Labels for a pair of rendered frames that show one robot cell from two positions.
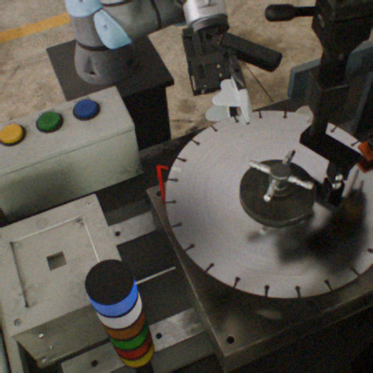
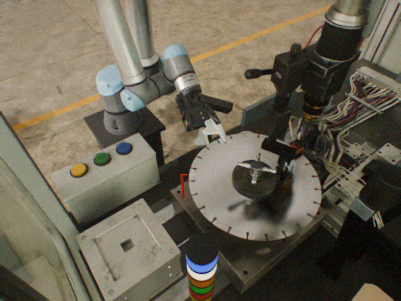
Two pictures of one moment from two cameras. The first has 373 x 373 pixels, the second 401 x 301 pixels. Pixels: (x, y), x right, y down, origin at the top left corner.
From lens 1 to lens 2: 0.15 m
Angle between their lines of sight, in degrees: 13
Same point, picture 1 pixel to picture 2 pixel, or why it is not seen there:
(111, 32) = (133, 101)
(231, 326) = (243, 264)
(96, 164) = (133, 181)
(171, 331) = not seen: hidden behind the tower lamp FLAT
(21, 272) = (105, 257)
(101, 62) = (122, 120)
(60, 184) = (113, 196)
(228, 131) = (216, 149)
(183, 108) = not seen: hidden behind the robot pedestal
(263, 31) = not seen: hidden behind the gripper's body
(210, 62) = (196, 111)
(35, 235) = (109, 231)
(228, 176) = (223, 173)
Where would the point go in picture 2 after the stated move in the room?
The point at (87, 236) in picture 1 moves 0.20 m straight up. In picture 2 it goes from (143, 226) to (128, 175)
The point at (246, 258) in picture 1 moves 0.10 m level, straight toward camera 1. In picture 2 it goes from (249, 220) to (258, 264)
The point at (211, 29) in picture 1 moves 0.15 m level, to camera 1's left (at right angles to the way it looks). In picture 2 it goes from (193, 93) to (145, 103)
